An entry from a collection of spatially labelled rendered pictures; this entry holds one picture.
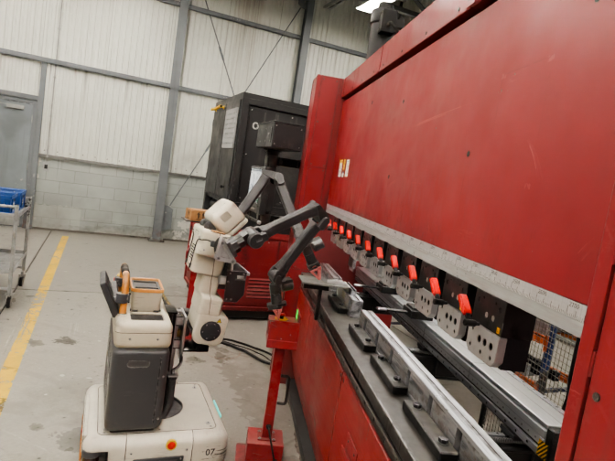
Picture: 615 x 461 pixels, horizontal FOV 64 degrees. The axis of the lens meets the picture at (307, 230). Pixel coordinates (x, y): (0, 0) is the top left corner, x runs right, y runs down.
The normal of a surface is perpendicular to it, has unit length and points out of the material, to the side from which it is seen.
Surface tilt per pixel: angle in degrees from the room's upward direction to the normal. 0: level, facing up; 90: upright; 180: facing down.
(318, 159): 90
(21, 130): 90
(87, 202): 90
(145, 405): 90
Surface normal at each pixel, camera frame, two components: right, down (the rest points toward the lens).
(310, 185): 0.14, 0.12
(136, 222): 0.38, 0.15
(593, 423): -0.98, -0.14
